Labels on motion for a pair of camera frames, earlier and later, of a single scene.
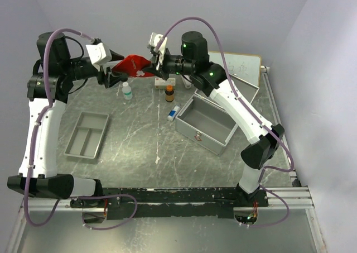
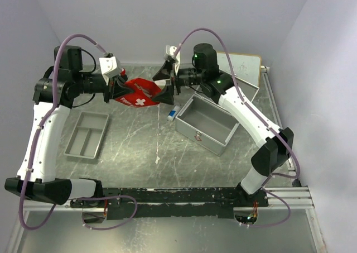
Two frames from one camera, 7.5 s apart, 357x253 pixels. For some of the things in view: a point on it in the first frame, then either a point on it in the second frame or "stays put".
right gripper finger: x=153 y=70 → x=166 y=96
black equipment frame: x=165 y=203 stays put
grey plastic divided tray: x=87 y=135 stays put
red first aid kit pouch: x=134 y=66 → x=145 y=90
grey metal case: x=203 y=122 stays put
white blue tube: x=173 y=113 stays put
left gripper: x=109 y=80 → x=116 y=89
